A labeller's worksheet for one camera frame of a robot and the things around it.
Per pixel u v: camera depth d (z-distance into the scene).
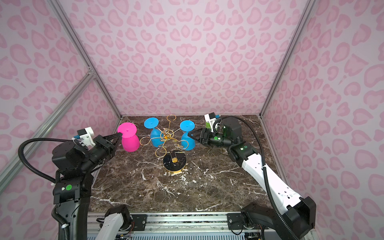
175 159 0.93
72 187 0.41
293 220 0.37
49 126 0.65
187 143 0.79
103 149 0.53
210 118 0.64
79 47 0.81
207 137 0.59
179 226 0.72
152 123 0.76
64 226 0.37
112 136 0.59
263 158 0.48
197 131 0.63
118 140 0.59
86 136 0.55
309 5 0.69
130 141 0.68
